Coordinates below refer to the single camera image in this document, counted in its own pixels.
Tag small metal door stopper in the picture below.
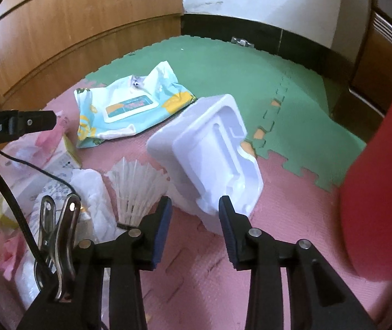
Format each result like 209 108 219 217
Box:
232 35 255 48

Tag pink foam mat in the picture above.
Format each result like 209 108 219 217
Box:
0 79 392 330

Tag silver metal spring clip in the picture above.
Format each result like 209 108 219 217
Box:
32 193 81 303

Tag thick black cable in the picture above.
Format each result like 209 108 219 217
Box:
0 151 59 282

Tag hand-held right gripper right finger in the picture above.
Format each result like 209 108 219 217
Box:
219 195 377 330

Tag light wooden wardrobe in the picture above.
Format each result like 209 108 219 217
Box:
0 0 184 117

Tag yellow white paper carton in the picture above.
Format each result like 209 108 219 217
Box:
45 134 83 179

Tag blue white wet wipes pack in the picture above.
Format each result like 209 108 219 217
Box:
74 61 198 149

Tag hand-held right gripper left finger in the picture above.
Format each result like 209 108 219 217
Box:
17 196 173 330

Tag white feather shuttlecock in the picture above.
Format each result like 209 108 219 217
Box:
106 157 171 229

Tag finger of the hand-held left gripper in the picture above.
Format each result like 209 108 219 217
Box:
17 110 58 137

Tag red bin with green rim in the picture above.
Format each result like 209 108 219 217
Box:
341 29 392 281

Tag pink crumpled paper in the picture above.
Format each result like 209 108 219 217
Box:
0 237 28 281

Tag crumpled clear plastic bag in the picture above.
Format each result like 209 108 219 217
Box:
69 168 123 244

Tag white moulded packaging tray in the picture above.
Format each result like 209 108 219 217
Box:
147 93 264 232

